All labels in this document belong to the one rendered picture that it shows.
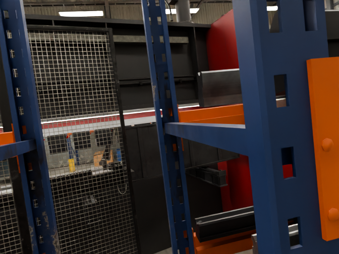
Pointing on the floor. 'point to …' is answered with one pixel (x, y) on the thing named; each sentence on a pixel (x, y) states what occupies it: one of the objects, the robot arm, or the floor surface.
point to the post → (15, 178)
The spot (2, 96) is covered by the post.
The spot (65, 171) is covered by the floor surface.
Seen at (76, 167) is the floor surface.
